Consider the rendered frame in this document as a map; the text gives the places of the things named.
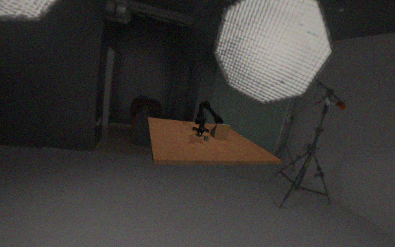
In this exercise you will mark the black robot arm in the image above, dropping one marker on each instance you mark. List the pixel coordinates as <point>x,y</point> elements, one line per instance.
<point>198,120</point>

